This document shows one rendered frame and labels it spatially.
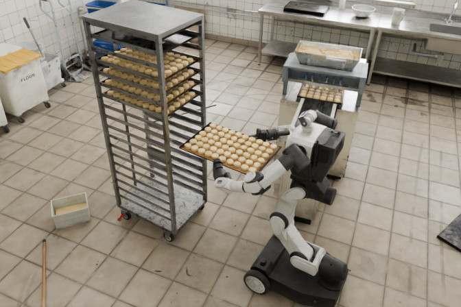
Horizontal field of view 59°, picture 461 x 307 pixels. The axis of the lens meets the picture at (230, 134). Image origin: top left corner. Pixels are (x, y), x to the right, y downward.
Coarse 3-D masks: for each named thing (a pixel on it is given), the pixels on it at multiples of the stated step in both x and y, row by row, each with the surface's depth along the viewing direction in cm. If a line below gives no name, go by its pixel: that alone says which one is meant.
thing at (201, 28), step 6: (198, 30) 277; (204, 48) 285; (204, 54) 287; (204, 60) 290; (204, 66) 292; (204, 72) 294; (204, 78) 297; (204, 84) 300; (204, 90) 302; (204, 96) 305; (204, 102) 308; (204, 108) 310; (204, 114) 313; (204, 120) 316; (204, 126) 319; (204, 162) 338; (204, 174) 345; (204, 180) 349; (204, 198) 361
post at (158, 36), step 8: (160, 40) 240; (160, 48) 242; (160, 56) 245; (160, 64) 248; (160, 72) 251; (160, 80) 254; (160, 88) 258; (160, 96) 261; (168, 128) 276; (168, 136) 279; (168, 144) 282; (168, 152) 285; (168, 160) 288; (168, 168) 293; (168, 176) 297; (168, 184) 302; (168, 192) 307; (176, 232) 332
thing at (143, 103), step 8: (112, 96) 298; (120, 96) 294; (128, 96) 298; (184, 96) 296; (192, 96) 299; (136, 104) 288; (144, 104) 285; (152, 104) 289; (168, 104) 288; (176, 104) 285; (160, 112) 279; (168, 112) 278
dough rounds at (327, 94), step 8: (304, 88) 380; (312, 88) 380; (320, 88) 380; (328, 88) 383; (336, 88) 385; (304, 96) 370; (312, 96) 371; (320, 96) 372; (328, 96) 369; (336, 96) 368
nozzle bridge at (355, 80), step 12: (288, 60) 369; (288, 72) 364; (300, 72) 367; (312, 72) 363; (324, 72) 351; (336, 72) 350; (348, 72) 351; (360, 72) 351; (288, 84) 386; (312, 84) 364; (324, 84) 360; (336, 84) 360; (348, 84) 359; (360, 84) 346; (360, 96) 363
